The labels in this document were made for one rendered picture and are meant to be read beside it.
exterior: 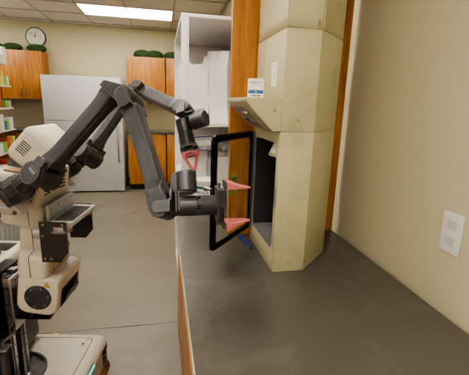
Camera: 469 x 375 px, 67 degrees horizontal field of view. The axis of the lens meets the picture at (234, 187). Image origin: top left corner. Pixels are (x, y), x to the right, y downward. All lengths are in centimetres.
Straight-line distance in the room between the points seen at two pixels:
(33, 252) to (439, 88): 152
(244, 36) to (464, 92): 78
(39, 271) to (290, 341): 103
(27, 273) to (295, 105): 118
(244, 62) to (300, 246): 73
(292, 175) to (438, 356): 60
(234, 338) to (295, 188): 50
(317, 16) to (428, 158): 54
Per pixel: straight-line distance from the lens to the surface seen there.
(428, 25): 131
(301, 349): 93
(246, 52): 148
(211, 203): 99
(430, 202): 123
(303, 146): 115
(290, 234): 121
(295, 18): 115
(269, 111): 110
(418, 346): 103
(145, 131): 112
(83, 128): 125
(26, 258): 160
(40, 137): 145
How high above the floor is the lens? 149
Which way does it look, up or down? 13 degrees down
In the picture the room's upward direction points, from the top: 2 degrees clockwise
